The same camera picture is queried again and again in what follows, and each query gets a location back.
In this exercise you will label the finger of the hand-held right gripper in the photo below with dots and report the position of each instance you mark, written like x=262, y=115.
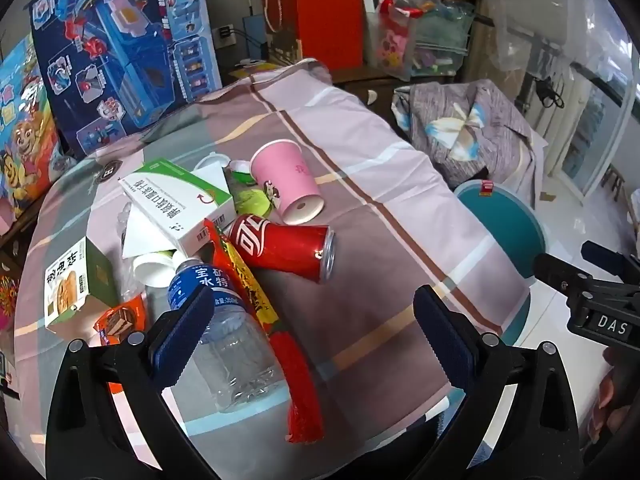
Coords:
x=607, y=255
x=557, y=270

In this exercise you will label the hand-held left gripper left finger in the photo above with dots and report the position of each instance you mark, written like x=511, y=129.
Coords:
x=184, y=336

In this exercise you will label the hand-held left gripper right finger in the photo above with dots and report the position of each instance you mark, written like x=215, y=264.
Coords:
x=440, y=332

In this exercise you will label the clear water bottle blue label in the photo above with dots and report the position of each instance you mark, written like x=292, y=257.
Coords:
x=235, y=350

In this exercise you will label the teal trash bin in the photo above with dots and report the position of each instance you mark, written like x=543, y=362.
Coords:
x=510, y=230

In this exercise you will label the pink paper cup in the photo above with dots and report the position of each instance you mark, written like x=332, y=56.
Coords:
x=285, y=175

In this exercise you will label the person's right hand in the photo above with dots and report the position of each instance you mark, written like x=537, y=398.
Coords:
x=605, y=390

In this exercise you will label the orange chocolate snack wrapper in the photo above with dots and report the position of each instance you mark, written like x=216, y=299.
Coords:
x=122, y=317

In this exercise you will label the small white paper cup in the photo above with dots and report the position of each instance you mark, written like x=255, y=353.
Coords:
x=155, y=269

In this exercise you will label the cardboard piece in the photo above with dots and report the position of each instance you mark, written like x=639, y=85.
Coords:
x=547, y=196

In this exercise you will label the wooden stool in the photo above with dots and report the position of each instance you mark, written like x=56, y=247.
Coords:
x=615, y=180

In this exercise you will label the white folded paper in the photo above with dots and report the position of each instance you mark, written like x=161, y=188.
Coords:
x=142, y=240

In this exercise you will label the long red snack packet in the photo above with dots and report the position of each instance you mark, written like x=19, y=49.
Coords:
x=295, y=375

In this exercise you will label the green biscuit box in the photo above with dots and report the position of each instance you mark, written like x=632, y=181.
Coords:
x=65, y=285

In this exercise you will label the red cola can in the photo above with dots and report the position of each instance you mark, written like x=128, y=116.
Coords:
x=285, y=250

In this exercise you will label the white radiator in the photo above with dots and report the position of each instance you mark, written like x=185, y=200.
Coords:
x=575, y=125

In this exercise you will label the green white medicine box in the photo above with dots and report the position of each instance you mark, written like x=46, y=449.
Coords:
x=165, y=200

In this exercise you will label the yellow green plastic lid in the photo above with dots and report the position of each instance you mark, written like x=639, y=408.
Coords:
x=252, y=201

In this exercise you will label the pink grey plaid sheet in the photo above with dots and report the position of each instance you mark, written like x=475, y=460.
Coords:
x=400, y=185

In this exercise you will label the folded grey quilt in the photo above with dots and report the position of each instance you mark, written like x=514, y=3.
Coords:
x=500, y=125

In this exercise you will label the green jelly cup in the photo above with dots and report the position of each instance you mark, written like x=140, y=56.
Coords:
x=241, y=170

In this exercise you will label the white jelly cup lid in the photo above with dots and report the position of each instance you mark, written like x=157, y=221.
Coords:
x=210, y=160

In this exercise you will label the large clear plastic bag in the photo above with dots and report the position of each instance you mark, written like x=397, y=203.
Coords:
x=525, y=20

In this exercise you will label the cartoon dog toy box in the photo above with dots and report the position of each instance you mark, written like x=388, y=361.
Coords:
x=25, y=135

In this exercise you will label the brown wooden table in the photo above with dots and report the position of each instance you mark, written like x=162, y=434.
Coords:
x=360, y=87

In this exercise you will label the clear plastic storage bin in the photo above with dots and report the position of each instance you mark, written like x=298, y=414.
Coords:
x=425, y=35

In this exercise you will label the large blue toy box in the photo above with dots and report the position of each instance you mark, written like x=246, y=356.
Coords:
x=125, y=60

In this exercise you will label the orange red gift bag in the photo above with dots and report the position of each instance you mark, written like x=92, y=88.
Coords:
x=330, y=20

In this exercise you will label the white wall socket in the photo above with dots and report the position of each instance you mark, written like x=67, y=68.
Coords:
x=225, y=37

